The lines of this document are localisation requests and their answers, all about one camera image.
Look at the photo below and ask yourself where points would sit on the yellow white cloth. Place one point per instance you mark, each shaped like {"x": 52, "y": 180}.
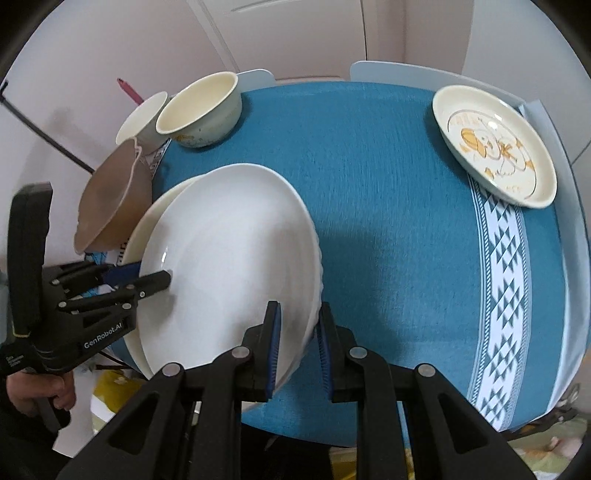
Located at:
{"x": 117, "y": 390}

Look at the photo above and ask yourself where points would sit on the white chair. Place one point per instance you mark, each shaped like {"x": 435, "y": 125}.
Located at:
{"x": 258, "y": 78}

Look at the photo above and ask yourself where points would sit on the pink pen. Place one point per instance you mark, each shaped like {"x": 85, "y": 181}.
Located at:
{"x": 131, "y": 92}

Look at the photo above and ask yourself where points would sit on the person's left forearm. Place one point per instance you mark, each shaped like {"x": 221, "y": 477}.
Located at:
{"x": 16, "y": 429}

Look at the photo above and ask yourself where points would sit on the person's left hand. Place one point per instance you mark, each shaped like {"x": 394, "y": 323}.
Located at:
{"x": 53, "y": 390}

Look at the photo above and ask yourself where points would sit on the blue white packet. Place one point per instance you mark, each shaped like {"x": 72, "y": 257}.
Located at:
{"x": 157, "y": 159}

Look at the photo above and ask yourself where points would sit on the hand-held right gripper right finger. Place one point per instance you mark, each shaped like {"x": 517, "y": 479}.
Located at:
{"x": 324, "y": 355}

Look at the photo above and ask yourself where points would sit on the cream bowl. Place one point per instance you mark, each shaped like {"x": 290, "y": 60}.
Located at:
{"x": 203, "y": 124}

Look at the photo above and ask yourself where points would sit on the large white plate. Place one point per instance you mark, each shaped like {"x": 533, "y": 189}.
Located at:
{"x": 221, "y": 258}

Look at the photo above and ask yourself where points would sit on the cream plate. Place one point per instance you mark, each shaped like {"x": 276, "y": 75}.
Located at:
{"x": 140, "y": 230}

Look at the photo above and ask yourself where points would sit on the white bowl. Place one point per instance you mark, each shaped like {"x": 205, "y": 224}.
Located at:
{"x": 138, "y": 122}

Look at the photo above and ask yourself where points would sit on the blue patterned tablecloth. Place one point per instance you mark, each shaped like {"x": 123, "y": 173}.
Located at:
{"x": 392, "y": 230}

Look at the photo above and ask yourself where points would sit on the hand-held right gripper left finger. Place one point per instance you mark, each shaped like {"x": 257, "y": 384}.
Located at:
{"x": 275, "y": 350}

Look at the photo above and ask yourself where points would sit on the cartoon printed plate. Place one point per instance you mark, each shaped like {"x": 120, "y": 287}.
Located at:
{"x": 489, "y": 143}

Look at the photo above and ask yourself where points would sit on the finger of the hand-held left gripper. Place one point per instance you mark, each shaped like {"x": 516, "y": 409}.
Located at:
{"x": 122, "y": 273}
{"x": 152, "y": 284}

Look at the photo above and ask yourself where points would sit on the black rod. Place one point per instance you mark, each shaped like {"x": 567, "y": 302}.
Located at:
{"x": 46, "y": 136}

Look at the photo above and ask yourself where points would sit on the white door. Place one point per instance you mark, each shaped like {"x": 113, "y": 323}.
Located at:
{"x": 300, "y": 37}

